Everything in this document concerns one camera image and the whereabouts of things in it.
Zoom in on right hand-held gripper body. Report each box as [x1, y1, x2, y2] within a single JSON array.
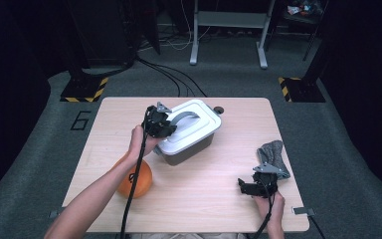
[[252, 162, 285, 199]]

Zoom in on person's right hand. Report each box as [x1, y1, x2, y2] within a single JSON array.
[[253, 191, 286, 227]]

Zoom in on colourful clutter on dark shelf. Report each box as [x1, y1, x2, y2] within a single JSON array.
[[286, 0, 324, 18]]

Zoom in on clear brown storage box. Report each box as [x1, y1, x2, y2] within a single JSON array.
[[153, 103, 223, 167]]

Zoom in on black stand with striped base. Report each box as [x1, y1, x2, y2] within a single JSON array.
[[278, 49, 326, 104], [60, 63, 109, 104]]

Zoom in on white floor cable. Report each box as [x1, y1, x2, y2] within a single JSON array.
[[165, 0, 213, 52]]

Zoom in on grey fluffy cloth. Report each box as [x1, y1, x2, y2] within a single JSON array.
[[257, 139, 291, 180]]

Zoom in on black cabinet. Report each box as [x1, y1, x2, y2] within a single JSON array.
[[68, 0, 137, 68]]

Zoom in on person's left hand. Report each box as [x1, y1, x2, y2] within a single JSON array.
[[127, 123, 162, 164]]

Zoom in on orange plush toy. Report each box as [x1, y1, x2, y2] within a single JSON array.
[[113, 155, 153, 199]]

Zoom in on white lid with grey handle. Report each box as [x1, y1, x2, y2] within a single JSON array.
[[157, 99, 223, 157]]

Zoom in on white metal stand frame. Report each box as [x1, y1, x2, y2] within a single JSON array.
[[189, 0, 277, 70]]

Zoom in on left hand-held gripper black cable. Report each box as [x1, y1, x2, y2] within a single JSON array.
[[119, 106, 155, 239]]

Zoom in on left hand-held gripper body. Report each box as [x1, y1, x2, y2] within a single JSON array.
[[142, 102, 173, 139]]

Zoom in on black floor cables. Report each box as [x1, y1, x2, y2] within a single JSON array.
[[135, 56, 208, 99]]

